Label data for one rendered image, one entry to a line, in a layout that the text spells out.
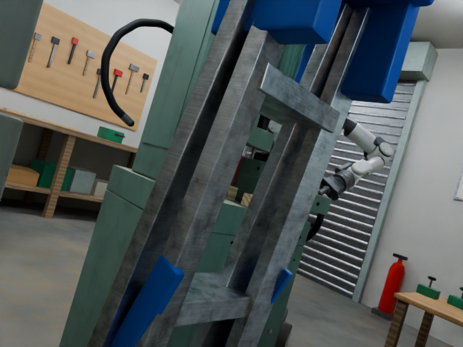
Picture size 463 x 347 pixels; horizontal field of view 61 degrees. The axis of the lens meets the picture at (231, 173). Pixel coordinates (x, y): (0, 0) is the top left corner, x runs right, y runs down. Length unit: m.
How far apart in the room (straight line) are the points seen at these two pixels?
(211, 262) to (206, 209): 0.79
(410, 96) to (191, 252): 4.23
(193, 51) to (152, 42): 3.86
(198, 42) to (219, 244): 0.59
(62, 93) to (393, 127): 3.46
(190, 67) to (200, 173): 0.85
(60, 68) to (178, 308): 4.19
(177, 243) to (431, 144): 4.05
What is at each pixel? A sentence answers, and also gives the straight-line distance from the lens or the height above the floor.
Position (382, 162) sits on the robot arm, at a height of 1.15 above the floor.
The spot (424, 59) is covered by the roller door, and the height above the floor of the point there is 2.47.
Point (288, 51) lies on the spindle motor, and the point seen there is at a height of 1.35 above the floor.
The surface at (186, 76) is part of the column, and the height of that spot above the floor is 1.12.
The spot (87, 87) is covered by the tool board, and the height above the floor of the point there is 1.33.
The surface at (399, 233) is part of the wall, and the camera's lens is 4.26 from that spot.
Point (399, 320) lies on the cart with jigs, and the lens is 2.36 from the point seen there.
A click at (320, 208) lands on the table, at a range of 1.37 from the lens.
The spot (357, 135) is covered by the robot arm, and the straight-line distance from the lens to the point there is 2.07.
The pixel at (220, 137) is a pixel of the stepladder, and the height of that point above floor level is 0.91.
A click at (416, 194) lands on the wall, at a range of 4.26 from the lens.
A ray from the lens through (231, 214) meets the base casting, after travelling 1.14.
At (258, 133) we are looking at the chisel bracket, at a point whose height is 1.05.
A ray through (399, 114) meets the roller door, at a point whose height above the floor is 1.97.
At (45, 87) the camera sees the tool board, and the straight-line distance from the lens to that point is 4.45.
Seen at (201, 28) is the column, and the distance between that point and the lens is 1.22.
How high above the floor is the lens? 0.88
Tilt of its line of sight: level
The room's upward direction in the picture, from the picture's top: 17 degrees clockwise
